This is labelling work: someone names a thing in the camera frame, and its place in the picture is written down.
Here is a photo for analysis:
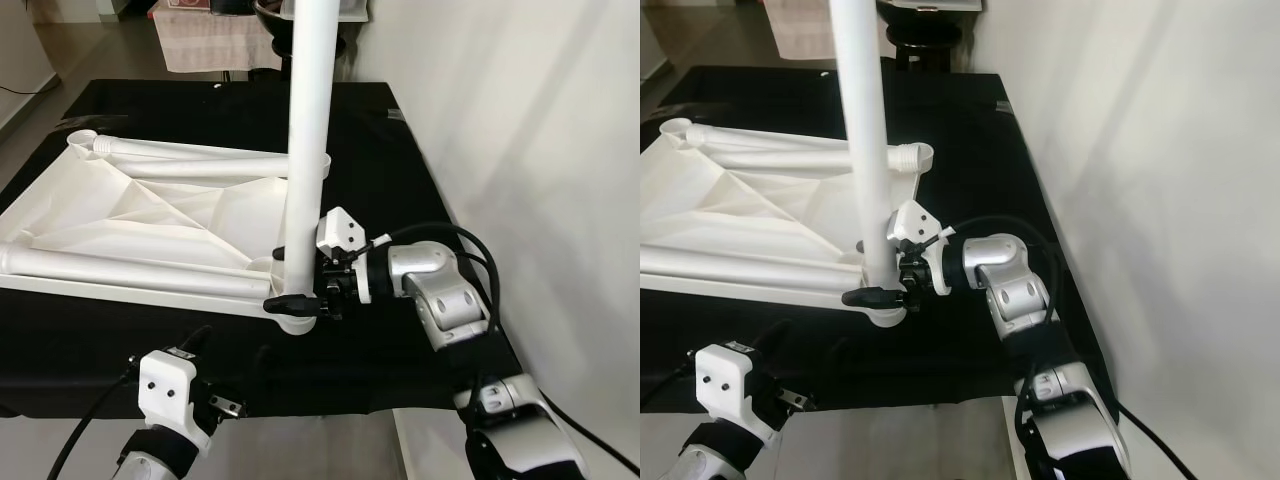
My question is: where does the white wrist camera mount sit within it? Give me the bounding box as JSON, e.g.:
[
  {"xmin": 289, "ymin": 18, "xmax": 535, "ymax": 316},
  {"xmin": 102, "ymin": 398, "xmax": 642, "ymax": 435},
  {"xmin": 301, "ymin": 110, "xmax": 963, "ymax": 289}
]
[
  {"xmin": 695, "ymin": 343, "xmax": 766, "ymax": 441},
  {"xmin": 138, "ymin": 348, "xmax": 216, "ymax": 451},
  {"xmin": 315, "ymin": 205, "xmax": 391, "ymax": 304},
  {"xmin": 888, "ymin": 200, "xmax": 966, "ymax": 297}
]

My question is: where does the white plastic children table top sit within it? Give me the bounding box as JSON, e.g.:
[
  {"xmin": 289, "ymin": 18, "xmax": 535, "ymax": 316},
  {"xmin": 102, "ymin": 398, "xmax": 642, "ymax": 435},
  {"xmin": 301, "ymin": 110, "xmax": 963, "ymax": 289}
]
[
  {"xmin": 0, "ymin": 128, "xmax": 333, "ymax": 334},
  {"xmin": 640, "ymin": 117, "xmax": 936, "ymax": 329}
]

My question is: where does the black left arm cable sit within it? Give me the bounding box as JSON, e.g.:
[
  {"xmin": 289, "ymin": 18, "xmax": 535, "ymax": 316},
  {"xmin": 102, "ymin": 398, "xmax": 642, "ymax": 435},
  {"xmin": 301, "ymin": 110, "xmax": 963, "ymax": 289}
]
[
  {"xmin": 60, "ymin": 365, "xmax": 141, "ymax": 480},
  {"xmin": 640, "ymin": 360, "xmax": 701, "ymax": 411}
]

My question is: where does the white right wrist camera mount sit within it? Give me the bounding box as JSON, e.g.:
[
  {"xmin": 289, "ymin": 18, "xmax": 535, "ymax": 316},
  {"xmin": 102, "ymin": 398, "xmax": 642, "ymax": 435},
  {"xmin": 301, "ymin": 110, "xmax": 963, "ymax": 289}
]
[
  {"xmin": 315, "ymin": 205, "xmax": 391, "ymax": 304},
  {"xmin": 888, "ymin": 200, "xmax": 966, "ymax": 297}
]

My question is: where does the black wok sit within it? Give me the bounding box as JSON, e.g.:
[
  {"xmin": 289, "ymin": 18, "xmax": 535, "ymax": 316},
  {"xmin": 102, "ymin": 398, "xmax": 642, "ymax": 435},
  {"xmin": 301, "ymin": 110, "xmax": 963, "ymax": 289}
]
[
  {"xmin": 878, "ymin": 0, "xmax": 986, "ymax": 29},
  {"xmin": 252, "ymin": 0, "xmax": 291, "ymax": 33}
]

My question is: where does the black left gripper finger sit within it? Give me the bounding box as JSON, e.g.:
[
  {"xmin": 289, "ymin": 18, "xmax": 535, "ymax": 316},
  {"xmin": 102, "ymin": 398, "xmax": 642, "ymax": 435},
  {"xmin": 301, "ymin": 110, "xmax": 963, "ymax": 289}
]
[
  {"xmin": 170, "ymin": 325, "xmax": 213, "ymax": 361},
  {"xmin": 745, "ymin": 320, "xmax": 791, "ymax": 361}
]

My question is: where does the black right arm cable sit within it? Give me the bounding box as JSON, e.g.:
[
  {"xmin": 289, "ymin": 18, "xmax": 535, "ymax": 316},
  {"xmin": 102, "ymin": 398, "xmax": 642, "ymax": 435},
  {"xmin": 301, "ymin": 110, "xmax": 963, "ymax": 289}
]
[
  {"xmin": 945, "ymin": 215, "xmax": 1071, "ymax": 321},
  {"xmin": 372, "ymin": 222, "xmax": 503, "ymax": 336}
]

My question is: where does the white plastic table leg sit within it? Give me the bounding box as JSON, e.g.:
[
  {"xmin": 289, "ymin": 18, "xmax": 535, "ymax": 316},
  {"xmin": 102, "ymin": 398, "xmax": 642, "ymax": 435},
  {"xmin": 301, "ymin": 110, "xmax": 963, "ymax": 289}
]
[
  {"xmin": 828, "ymin": 0, "xmax": 898, "ymax": 291},
  {"xmin": 640, "ymin": 245, "xmax": 868, "ymax": 293},
  {"xmin": 685, "ymin": 125, "xmax": 901, "ymax": 173},
  {"xmin": 278, "ymin": 0, "xmax": 347, "ymax": 313},
  {"xmin": 92, "ymin": 137, "xmax": 291, "ymax": 183},
  {"xmin": 0, "ymin": 243, "xmax": 278, "ymax": 301}
]

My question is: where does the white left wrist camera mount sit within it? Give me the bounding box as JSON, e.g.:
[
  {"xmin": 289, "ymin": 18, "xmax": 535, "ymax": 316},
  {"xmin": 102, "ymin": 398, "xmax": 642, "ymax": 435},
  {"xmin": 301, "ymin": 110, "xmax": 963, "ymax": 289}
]
[
  {"xmin": 695, "ymin": 343, "xmax": 766, "ymax": 441},
  {"xmin": 138, "ymin": 348, "xmax": 216, "ymax": 451}
]

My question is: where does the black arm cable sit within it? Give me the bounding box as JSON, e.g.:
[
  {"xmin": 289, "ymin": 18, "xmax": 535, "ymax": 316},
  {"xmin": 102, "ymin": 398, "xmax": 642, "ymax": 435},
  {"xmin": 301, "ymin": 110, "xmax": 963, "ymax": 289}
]
[
  {"xmin": 640, "ymin": 360, "xmax": 701, "ymax": 411},
  {"xmin": 60, "ymin": 365, "xmax": 141, "ymax": 480},
  {"xmin": 372, "ymin": 222, "xmax": 503, "ymax": 336},
  {"xmin": 945, "ymin": 215, "xmax": 1071, "ymax": 321}
]

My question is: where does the pink tablecloth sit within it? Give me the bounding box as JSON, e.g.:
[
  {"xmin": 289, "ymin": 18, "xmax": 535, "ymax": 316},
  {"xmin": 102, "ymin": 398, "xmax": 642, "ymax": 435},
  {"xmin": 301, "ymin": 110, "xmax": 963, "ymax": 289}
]
[
  {"xmin": 788, "ymin": 0, "xmax": 836, "ymax": 61},
  {"xmin": 155, "ymin": 8, "xmax": 291, "ymax": 73}
]

